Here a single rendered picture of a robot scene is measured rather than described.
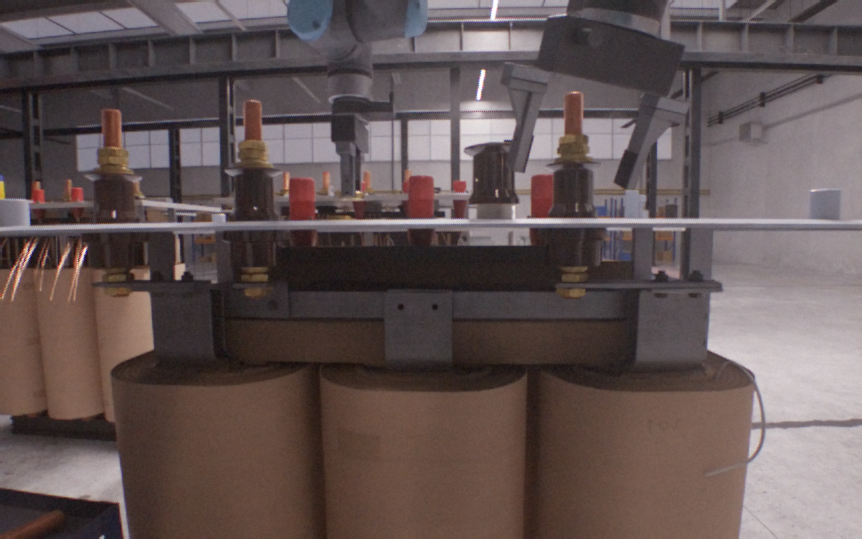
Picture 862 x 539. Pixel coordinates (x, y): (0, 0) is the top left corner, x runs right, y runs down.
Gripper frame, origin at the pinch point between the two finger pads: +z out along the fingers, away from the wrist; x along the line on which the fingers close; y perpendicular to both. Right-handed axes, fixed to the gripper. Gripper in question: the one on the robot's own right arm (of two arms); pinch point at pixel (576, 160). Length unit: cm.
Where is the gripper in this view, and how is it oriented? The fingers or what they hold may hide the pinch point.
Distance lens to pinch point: 51.0
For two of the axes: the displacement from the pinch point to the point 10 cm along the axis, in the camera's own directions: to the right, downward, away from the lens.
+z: -1.7, 8.8, 4.5
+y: 1.3, 4.7, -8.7
